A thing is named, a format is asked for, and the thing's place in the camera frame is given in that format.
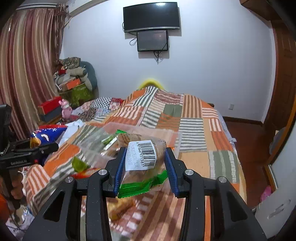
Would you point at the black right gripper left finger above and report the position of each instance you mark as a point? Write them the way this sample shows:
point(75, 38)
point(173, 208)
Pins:
point(59, 218)

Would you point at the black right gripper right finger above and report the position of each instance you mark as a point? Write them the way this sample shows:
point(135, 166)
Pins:
point(231, 218)

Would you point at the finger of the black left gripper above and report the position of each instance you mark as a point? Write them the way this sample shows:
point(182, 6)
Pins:
point(44, 148)

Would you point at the blue red snack bag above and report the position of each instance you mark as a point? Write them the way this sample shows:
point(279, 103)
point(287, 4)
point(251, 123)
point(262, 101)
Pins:
point(46, 134)

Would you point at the green bread bag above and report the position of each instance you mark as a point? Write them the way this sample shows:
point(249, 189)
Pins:
point(144, 164)

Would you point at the left hand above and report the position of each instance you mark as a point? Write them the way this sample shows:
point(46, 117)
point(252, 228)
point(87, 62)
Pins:
point(17, 191)

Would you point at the orange clear snack bag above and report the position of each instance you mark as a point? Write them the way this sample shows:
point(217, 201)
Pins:
point(117, 207)

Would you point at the green snack bag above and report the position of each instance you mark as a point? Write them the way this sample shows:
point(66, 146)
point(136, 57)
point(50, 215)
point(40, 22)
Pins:
point(79, 165)

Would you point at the white plastic bag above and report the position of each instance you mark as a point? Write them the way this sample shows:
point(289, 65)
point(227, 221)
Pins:
point(69, 132)

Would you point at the red box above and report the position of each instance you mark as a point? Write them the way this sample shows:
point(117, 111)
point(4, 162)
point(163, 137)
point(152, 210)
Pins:
point(49, 105)

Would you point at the pink plush toy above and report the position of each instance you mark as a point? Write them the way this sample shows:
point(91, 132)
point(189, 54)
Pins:
point(66, 109)

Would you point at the patchwork striped bedspread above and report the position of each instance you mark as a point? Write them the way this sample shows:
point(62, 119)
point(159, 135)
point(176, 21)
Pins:
point(190, 126)

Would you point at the pile of clothes and boxes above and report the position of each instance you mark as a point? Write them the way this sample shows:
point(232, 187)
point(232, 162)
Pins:
point(75, 80)

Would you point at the brown wooden door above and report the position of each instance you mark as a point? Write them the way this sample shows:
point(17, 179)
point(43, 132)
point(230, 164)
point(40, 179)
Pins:
point(283, 95)

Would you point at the striped curtain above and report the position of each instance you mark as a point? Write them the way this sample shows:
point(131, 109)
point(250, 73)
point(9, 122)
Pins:
point(31, 43)

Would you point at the wall socket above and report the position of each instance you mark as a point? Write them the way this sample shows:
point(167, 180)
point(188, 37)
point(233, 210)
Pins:
point(231, 106)

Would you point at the small wall monitor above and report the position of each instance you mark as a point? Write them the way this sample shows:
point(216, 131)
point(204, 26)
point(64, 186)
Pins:
point(152, 40)

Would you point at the large wall television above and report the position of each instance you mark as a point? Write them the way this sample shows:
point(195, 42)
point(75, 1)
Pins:
point(161, 15)

